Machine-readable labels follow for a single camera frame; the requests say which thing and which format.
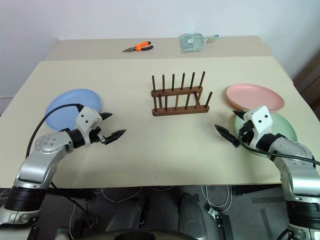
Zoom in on green plate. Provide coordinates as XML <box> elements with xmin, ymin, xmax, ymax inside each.
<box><xmin>234</xmin><ymin>111</ymin><xmax>299</xmax><ymax>157</ymax></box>

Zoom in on white floor cable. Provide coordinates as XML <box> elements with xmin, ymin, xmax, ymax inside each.
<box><xmin>91</xmin><ymin>185</ymin><xmax>145</xmax><ymax>204</ymax></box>
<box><xmin>200</xmin><ymin>184</ymin><xmax>233</xmax><ymax>209</ymax></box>

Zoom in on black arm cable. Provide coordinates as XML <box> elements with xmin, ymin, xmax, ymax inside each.
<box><xmin>237</xmin><ymin>129</ymin><xmax>320</xmax><ymax>167</ymax></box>
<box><xmin>26</xmin><ymin>102</ymin><xmax>85</xmax><ymax>161</ymax></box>

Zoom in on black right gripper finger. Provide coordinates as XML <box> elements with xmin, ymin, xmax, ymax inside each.
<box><xmin>214</xmin><ymin>124</ymin><xmax>240</xmax><ymax>149</ymax></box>
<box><xmin>232</xmin><ymin>110</ymin><xmax>248</xmax><ymax>121</ymax></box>

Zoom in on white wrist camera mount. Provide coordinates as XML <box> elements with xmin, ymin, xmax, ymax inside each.
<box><xmin>242</xmin><ymin>105</ymin><xmax>274</xmax><ymax>149</ymax></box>
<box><xmin>74</xmin><ymin>106</ymin><xmax>103</xmax><ymax>148</ymax></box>

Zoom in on orange-handled pliers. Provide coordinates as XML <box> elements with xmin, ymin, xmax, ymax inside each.
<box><xmin>121</xmin><ymin>40</ymin><xmax>154</xmax><ymax>53</ymax></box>

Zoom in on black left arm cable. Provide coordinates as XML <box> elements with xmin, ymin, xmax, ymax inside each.
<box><xmin>26</xmin><ymin>102</ymin><xmax>85</xmax><ymax>161</ymax></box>

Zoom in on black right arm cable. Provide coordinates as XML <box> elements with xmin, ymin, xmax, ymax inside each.
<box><xmin>237</xmin><ymin>129</ymin><xmax>320</xmax><ymax>167</ymax></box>

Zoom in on wooden dish rack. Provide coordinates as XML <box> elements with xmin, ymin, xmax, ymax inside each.
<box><xmin>150</xmin><ymin>70</ymin><xmax>214</xmax><ymax>117</ymax></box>

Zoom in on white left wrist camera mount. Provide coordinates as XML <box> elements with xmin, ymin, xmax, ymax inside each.
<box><xmin>74</xmin><ymin>106</ymin><xmax>103</xmax><ymax>148</ymax></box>

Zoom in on dark oval robot torso rim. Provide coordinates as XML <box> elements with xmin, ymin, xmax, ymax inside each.
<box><xmin>98</xmin><ymin>228</ymin><xmax>200</xmax><ymax>240</ymax></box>

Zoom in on pink-red plate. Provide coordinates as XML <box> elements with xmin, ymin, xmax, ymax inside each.
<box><xmin>225</xmin><ymin>83</ymin><xmax>286</xmax><ymax>114</ymax></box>

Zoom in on black metal table bracket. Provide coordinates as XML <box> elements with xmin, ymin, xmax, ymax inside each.
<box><xmin>208</xmin><ymin>206</ymin><xmax>235</xmax><ymax>240</ymax></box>

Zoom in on blue plate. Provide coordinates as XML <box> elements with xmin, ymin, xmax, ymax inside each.
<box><xmin>44</xmin><ymin>87</ymin><xmax>104</xmax><ymax>132</ymax></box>

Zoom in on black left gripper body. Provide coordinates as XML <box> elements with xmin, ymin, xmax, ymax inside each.
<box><xmin>87</xmin><ymin>125</ymin><xmax>108</xmax><ymax>146</ymax></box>

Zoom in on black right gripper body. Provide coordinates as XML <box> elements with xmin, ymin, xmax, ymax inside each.
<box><xmin>237</xmin><ymin>121</ymin><xmax>256</xmax><ymax>147</ymax></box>

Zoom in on clear plastic bag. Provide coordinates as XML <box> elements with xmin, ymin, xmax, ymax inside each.
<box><xmin>178</xmin><ymin>32</ymin><xmax>207</xmax><ymax>54</ymax></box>

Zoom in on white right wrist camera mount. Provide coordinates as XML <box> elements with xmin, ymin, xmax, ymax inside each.
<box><xmin>242</xmin><ymin>105</ymin><xmax>274</xmax><ymax>149</ymax></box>

